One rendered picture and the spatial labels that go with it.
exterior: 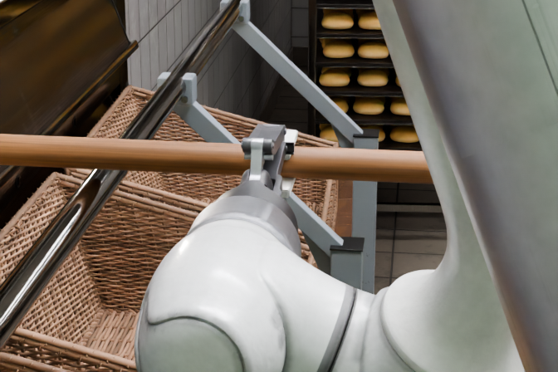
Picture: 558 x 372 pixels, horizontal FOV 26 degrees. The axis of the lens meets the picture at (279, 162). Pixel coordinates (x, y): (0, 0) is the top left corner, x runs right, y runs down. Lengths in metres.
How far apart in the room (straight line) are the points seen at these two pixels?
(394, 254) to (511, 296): 3.60
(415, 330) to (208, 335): 0.13
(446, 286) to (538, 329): 0.41
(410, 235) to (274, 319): 3.35
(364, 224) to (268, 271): 1.28
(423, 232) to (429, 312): 3.38
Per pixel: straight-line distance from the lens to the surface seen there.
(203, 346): 0.75
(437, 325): 0.77
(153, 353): 0.76
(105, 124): 2.47
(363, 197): 2.05
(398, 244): 4.04
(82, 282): 2.20
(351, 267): 1.57
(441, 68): 0.35
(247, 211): 0.89
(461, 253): 0.74
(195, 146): 1.14
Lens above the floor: 1.57
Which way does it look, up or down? 19 degrees down
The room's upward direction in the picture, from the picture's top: straight up
